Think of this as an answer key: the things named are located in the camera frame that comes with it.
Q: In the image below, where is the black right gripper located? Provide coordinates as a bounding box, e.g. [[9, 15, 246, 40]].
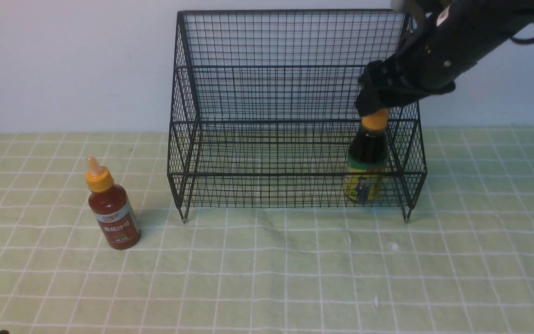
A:
[[356, 57, 456, 117]]

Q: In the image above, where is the dark sauce bottle yellow label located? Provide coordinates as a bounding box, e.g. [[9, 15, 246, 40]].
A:
[[343, 109, 390, 205]]

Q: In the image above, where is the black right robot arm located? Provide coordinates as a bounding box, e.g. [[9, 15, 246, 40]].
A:
[[355, 0, 534, 117]]

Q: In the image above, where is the red sauce bottle yellow cap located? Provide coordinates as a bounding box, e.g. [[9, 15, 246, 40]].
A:
[[84, 156, 142, 250]]

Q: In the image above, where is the green checkered tablecloth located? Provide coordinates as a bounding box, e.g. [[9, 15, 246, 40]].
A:
[[0, 128, 534, 334]]

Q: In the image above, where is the black wire mesh shelf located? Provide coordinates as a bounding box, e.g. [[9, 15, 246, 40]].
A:
[[167, 9, 427, 222]]

